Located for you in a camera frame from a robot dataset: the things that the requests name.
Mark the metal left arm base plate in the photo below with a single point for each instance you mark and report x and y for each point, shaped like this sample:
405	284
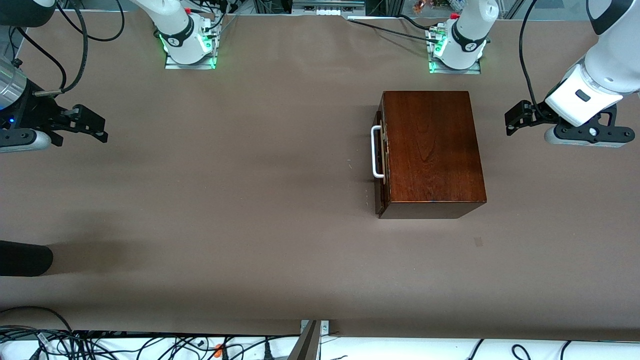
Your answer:
455	71

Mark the small copper coloured object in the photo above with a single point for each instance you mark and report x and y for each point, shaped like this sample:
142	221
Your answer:
421	6

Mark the black ribbed cylinder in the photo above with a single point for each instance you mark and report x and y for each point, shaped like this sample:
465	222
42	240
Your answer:
25	258

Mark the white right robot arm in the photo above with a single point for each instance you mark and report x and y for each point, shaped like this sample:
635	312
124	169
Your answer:
182	30

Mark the dark grey slanted beam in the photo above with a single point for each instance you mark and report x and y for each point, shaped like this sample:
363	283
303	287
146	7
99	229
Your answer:
305	347

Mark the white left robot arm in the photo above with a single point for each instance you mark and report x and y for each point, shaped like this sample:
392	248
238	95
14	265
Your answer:
605	70

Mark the grey power strip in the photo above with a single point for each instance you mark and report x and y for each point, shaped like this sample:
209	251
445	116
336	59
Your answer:
327	7

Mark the small metal edge bracket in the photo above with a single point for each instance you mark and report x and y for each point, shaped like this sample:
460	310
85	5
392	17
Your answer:
325	327

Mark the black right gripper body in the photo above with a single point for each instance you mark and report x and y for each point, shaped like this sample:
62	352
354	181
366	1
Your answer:
36	113

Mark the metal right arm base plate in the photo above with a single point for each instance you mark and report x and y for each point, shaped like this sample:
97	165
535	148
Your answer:
190	65

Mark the small orange connector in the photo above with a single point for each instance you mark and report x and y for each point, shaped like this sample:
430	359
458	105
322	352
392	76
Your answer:
218	350

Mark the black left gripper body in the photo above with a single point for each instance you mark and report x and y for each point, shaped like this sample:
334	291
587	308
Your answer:
539	115

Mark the dark brown wooden cabinet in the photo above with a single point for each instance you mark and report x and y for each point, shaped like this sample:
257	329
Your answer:
435	150

